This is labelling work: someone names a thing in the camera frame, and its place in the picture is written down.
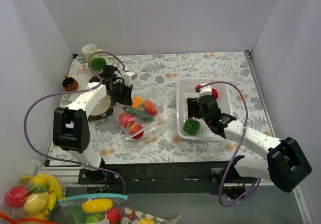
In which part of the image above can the polka dot spare bag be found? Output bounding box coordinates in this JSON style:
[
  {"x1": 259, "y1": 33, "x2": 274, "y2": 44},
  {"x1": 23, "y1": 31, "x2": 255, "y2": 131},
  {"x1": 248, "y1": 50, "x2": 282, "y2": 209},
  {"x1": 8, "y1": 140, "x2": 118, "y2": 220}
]
[{"x1": 119, "y1": 205, "x2": 182, "y2": 224}]

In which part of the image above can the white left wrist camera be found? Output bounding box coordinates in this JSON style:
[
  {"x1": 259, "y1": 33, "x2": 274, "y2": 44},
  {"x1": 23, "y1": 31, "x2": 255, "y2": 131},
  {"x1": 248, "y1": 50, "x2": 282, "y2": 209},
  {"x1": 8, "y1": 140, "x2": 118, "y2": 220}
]
[{"x1": 122, "y1": 71, "x2": 137, "y2": 86}]

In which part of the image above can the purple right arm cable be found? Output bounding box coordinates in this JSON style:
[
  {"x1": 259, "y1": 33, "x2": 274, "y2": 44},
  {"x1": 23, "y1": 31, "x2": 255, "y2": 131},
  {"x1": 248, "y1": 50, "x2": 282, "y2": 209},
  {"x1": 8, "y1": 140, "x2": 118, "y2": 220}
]
[{"x1": 197, "y1": 81, "x2": 261, "y2": 207}]

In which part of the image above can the green fake pepper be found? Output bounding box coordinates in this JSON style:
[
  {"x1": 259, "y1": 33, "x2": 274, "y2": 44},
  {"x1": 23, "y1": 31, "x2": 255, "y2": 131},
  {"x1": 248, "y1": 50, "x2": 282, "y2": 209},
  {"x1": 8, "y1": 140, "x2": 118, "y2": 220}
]
[{"x1": 183, "y1": 119, "x2": 201, "y2": 136}]

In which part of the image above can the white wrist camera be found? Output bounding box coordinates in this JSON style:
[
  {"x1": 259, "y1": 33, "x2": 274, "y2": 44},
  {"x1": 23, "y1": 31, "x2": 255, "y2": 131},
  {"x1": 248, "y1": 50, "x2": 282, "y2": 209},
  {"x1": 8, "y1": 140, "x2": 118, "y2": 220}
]
[
  {"x1": 122, "y1": 71, "x2": 137, "y2": 86},
  {"x1": 195, "y1": 84, "x2": 213, "y2": 98}
]

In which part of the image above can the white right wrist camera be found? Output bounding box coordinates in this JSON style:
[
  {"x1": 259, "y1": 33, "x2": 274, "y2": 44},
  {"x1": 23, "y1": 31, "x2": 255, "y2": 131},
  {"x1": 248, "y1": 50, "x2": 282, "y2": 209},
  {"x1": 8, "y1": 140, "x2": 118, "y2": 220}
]
[{"x1": 195, "y1": 84, "x2": 213, "y2": 98}]

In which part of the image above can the round black rimmed plate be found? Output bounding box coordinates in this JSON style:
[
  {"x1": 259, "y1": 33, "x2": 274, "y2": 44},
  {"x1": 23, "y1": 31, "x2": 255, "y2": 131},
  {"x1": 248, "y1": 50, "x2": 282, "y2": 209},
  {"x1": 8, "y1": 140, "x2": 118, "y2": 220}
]
[{"x1": 88, "y1": 95, "x2": 116, "y2": 121}]

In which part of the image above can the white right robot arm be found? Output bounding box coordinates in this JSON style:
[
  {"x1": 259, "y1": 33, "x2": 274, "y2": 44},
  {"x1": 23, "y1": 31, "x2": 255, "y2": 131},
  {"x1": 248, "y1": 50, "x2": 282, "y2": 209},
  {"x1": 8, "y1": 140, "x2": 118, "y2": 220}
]
[{"x1": 187, "y1": 95, "x2": 312, "y2": 193}]

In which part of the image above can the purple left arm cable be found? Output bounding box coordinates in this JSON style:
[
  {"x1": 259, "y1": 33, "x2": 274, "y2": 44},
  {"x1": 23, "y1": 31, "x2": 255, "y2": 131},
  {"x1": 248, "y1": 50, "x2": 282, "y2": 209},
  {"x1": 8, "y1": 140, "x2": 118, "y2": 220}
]
[{"x1": 24, "y1": 52, "x2": 127, "y2": 196}]

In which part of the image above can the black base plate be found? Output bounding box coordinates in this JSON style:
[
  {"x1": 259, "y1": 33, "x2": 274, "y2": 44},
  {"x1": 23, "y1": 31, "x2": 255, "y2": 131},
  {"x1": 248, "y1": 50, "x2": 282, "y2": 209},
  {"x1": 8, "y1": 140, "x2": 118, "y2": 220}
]
[{"x1": 77, "y1": 162, "x2": 258, "y2": 196}]

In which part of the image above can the floral mug green inside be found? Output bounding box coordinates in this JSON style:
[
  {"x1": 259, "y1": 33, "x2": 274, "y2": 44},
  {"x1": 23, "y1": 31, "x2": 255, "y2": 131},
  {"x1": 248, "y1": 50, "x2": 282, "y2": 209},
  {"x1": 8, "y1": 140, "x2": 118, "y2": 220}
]
[{"x1": 90, "y1": 57, "x2": 107, "y2": 74}]

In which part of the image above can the floral table mat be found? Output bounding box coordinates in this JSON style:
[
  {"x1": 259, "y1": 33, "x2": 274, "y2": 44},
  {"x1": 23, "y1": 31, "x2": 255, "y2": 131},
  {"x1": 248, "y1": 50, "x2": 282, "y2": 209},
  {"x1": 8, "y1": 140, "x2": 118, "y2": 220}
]
[{"x1": 47, "y1": 52, "x2": 281, "y2": 165}]

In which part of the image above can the green fake cucumber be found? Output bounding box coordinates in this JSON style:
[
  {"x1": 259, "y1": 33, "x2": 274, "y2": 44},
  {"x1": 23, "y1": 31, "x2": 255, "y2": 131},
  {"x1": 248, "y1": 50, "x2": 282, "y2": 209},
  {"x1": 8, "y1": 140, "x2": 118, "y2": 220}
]
[{"x1": 122, "y1": 106, "x2": 154, "y2": 122}]

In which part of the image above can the polka dot zip bag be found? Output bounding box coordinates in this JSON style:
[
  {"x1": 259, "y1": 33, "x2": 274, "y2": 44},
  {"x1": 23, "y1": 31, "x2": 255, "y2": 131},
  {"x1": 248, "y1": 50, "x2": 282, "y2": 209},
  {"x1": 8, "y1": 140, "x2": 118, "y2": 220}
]
[{"x1": 114, "y1": 93, "x2": 170, "y2": 142}]

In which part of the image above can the red fake apple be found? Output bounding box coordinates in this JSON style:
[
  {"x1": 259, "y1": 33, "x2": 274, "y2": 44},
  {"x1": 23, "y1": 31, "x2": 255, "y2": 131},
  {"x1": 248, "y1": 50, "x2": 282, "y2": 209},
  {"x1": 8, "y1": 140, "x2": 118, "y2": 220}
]
[{"x1": 118, "y1": 113, "x2": 135, "y2": 129}]

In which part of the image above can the orange red fake mango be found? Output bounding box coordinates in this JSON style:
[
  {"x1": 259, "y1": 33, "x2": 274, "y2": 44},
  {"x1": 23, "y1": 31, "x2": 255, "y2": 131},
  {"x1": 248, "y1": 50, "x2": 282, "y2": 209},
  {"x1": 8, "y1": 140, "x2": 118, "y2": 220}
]
[{"x1": 143, "y1": 99, "x2": 157, "y2": 116}]

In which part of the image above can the brown small cup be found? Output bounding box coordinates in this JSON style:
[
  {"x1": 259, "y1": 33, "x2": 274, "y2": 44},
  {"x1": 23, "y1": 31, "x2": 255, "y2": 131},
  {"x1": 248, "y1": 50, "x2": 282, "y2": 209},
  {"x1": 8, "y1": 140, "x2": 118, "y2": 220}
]
[{"x1": 62, "y1": 75, "x2": 79, "y2": 92}]

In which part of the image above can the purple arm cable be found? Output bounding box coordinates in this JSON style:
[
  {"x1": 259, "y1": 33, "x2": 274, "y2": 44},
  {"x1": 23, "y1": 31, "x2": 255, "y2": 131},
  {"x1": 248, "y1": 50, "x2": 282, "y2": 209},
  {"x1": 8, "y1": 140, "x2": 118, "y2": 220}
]
[
  {"x1": 24, "y1": 52, "x2": 127, "y2": 196},
  {"x1": 197, "y1": 81, "x2": 261, "y2": 207}
]

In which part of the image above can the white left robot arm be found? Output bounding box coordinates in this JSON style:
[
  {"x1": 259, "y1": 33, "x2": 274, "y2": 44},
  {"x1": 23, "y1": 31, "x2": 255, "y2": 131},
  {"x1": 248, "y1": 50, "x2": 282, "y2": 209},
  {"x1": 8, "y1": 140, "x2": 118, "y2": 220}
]
[{"x1": 53, "y1": 65, "x2": 137, "y2": 184}]

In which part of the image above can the blue zip bag of fruit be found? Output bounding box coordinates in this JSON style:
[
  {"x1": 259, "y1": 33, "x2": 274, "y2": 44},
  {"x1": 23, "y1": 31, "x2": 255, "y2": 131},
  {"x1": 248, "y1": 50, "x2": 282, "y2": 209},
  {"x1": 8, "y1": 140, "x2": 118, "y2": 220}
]
[{"x1": 58, "y1": 193, "x2": 128, "y2": 223}]

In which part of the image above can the red fake tomato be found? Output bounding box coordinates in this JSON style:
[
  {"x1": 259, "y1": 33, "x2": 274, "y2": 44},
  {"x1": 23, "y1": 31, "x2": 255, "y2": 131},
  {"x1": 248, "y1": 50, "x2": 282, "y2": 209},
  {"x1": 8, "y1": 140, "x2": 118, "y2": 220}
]
[{"x1": 212, "y1": 88, "x2": 219, "y2": 100}]

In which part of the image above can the bag of yellow fruit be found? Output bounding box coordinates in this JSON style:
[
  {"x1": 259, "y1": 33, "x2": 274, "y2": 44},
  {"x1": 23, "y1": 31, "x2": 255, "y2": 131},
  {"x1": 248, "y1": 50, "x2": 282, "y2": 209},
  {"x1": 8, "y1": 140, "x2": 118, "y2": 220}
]
[{"x1": 1, "y1": 160, "x2": 66, "y2": 223}]

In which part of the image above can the white plastic basket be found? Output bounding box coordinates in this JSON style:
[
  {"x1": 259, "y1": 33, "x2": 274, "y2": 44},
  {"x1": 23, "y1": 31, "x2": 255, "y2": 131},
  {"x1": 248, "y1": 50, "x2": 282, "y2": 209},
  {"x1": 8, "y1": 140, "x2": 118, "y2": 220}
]
[{"x1": 177, "y1": 78, "x2": 235, "y2": 141}]

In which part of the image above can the pale yellow mug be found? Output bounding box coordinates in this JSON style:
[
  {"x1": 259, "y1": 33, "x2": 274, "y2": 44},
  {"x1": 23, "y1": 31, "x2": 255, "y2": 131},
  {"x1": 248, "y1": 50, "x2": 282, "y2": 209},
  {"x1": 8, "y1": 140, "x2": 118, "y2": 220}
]
[{"x1": 82, "y1": 44, "x2": 102, "y2": 61}]

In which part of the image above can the floral tray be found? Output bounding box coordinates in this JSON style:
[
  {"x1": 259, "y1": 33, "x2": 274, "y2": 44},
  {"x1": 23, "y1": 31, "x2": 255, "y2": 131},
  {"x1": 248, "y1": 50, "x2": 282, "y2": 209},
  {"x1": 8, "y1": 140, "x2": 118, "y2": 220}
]
[{"x1": 58, "y1": 55, "x2": 120, "y2": 120}]

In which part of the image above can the orange fake fruit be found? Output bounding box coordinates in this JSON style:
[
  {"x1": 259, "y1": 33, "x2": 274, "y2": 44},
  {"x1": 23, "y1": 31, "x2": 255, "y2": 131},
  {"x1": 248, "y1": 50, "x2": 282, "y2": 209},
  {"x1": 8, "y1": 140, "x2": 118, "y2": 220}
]
[{"x1": 132, "y1": 96, "x2": 144, "y2": 108}]

